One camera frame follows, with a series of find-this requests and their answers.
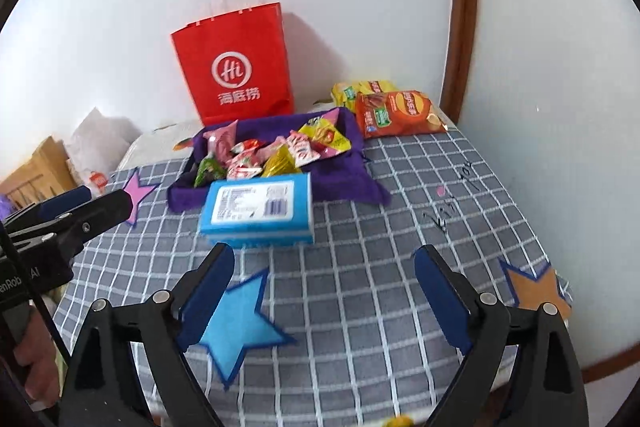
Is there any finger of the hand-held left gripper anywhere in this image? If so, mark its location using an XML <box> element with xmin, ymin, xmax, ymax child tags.
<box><xmin>52</xmin><ymin>189</ymin><xmax>135</xmax><ymax>254</ymax></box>
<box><xmin>0</xmin><ymin>186</ymin><xmax>93</xmax><ymax>232</ymax></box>

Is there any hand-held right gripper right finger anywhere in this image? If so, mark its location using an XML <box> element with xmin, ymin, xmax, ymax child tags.
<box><xmin>414</xmin><ymin>244</ymin><xmax>583</xmax><ymax>427</ymax></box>

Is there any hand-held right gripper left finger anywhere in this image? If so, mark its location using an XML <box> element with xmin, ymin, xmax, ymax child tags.
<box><xmin>60</xmin><ymin>243</ymin><xmax>236</xmax><ymax>427</ymax></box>

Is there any green packet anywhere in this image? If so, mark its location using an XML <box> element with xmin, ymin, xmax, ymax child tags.
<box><xmin>194</xmin><ymin>156</ymin><xmax>228</xmax><ymax>188</ymax></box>

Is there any yellow triangular packet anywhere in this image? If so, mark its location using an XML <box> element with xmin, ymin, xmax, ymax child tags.
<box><xmin>260</xmin><ymin>144</ymin><xmax>303</xmax><ymax>178</ymax></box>

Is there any small red packet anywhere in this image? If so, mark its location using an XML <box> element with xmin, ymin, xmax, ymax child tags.
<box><xmin>231</xmin><ymin>138</ymin><xmax>271</xmax><ymax>160</ymax></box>

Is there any large pink packet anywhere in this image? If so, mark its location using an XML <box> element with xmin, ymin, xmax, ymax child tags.
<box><xmin>202</xmin><ymin>119</ymin><xmax>240</xmax><ymax>158</ymax></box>

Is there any purple fabric box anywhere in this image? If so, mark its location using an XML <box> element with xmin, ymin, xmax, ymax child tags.
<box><xmin>166</xmin><ymin>107</ymin><xmax>392</xmax><ymax>214</ymax></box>

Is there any long pink white packet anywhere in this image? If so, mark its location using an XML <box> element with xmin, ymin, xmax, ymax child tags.
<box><xmin>287</xmin><ymin>131</ymin><xmax>323</xmax><ymax>168</ymax></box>

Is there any yellow and pink fries packet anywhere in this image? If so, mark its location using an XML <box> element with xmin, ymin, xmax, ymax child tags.
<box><xmin>297</xmin><ymin>109</ymin><xmax>353</xmax><ymax>158</ymax></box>

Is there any person's left hand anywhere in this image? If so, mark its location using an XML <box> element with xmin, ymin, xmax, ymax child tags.
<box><xmin>12</xmin><ymin>307</ymin><xmax>63</xmax><ymax>408</ymax></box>

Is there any wooden furniture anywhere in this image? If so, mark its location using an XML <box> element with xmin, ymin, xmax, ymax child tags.
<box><xmin>0</xmin><ymin>136</ymin><xmax>81</xmax><ymax>212</ymax></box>

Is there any pink star patch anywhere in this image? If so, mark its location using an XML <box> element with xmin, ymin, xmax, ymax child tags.
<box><xmin>121</xmin><ymin>168</ymin><xmax>161</xmax><ymax>227</ymax></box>

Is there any blue star patch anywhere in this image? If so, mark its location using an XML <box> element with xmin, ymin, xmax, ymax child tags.
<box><xmin>192</xmin><ymin>268</ymin><xmax>298</xmax><ymax>390</ymax></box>

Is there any white plastic shopping bag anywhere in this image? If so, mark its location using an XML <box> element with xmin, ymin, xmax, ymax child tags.
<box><xmin>65</xmin><ymin>107</ymin><xmax>143</xmax><ymax>195</ymax></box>

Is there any grey checkered blanket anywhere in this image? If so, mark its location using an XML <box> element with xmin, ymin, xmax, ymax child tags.
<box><xmin>50</xmin><ymin>127</ymin><xmax>576</xmax><ymax>427</ymax></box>

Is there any orange star patch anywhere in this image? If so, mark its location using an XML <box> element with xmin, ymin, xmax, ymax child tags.
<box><xmin>497</xmin><ymin>257</ymin><xmax>573</xmax><ymax>320</ymax></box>

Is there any blue tissue box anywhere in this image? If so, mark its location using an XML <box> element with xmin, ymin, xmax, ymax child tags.
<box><xmin>196</xmin><ymin>172</ymin><xmax>316</xmax><ymax>249</ymax></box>

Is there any orange chips bag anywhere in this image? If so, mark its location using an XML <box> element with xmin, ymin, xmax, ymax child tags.
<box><xmin>355</xmin><ymin>90</ymin><xmax>448</xmax><ymax>140</ymax></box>

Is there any brown wooden baseboard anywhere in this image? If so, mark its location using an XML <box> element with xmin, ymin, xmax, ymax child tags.
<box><xmin>580</xmin><ymin>344</ymin><xmax>640</xmax><ymax>384</ymax></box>

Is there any red paper bag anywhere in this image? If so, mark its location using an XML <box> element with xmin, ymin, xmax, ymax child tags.
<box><xmin>171</xmin><ymin>0</ymin><xmax>296</xmax><ymax>126</ymax></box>

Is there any yellow chips bag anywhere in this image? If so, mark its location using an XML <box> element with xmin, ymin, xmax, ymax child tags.
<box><xmin>331</xmin><ymin>79</ymin><xmax>401</xmax><ymax>114</ymax></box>

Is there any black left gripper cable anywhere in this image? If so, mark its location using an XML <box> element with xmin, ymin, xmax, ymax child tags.
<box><xmin>0</xmin><ymin>222</ymin><xmax>71</xmax><ymax>358</ymax></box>

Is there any brown wooden door frame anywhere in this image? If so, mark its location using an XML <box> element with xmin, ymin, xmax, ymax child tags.
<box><xmin>440</xmin><ymin>0</ymin><xmax>481</xmax><ymax>125</ymax></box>

